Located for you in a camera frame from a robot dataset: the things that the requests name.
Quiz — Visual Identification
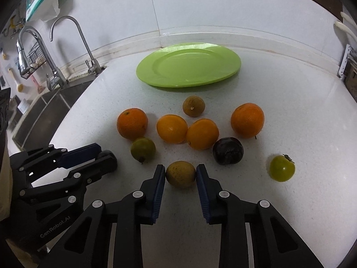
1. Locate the wooden brush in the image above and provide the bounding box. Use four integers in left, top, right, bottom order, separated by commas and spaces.
8, 67, 24, 93

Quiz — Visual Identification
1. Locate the white spoon handle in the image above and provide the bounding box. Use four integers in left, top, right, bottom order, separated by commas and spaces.
340, 12, 356, 35
334, 21, 357, 42

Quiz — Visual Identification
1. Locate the steel sink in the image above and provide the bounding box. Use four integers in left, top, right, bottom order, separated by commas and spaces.
13, 75, 95, 151

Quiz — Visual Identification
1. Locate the green tomato with stem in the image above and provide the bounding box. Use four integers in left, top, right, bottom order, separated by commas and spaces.
269, 154, 295, 182

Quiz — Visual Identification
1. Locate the small brown fruit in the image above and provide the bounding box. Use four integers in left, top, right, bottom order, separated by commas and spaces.
182, 96, 206, 117

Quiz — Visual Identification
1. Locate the white spoon handle upper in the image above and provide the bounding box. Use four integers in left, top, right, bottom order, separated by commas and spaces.
340, 12, 356, 35

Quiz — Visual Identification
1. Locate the brown round fruit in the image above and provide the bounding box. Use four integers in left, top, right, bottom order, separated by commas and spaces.
165, 161, 195, 189

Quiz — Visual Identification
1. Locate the green lime fruit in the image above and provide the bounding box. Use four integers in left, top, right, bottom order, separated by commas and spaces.
130, 137, 156, 163

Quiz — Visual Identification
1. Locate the chrome pull-down faucet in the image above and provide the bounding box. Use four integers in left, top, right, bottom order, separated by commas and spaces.
16, 26, 68, 91

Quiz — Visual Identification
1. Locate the dark purple fruit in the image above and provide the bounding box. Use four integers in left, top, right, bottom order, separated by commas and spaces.
212, 137, 244, 166

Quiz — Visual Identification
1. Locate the white spoon handle lower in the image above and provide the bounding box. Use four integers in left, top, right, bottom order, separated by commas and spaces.
334, 21, 357, 42

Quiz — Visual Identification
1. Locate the green plate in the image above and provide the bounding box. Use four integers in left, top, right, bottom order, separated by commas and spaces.
136, 42, 241, 88

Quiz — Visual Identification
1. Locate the black wire basket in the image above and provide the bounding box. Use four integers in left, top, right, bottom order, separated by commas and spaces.
16, 41, 46, 79

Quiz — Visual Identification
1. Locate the orange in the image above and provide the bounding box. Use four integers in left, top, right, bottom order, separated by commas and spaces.
186, 119, 219, 151
117, 108, 148, 141
230, 103, 265, 138
156, 114, 188, 144

